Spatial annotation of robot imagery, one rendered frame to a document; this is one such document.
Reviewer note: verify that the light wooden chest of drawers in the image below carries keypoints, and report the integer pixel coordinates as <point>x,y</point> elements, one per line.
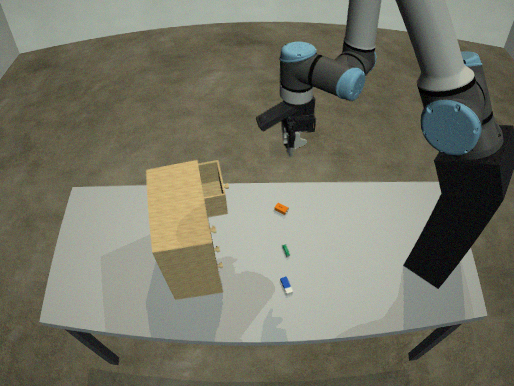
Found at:
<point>180,235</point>

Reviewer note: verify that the blue and white eraser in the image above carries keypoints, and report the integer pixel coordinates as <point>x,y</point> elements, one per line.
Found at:
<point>286,285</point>

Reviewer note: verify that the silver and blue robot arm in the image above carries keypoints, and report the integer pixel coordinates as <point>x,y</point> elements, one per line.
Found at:
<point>452,120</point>

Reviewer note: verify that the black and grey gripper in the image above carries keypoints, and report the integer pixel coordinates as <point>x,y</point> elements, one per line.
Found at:
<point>302,120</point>

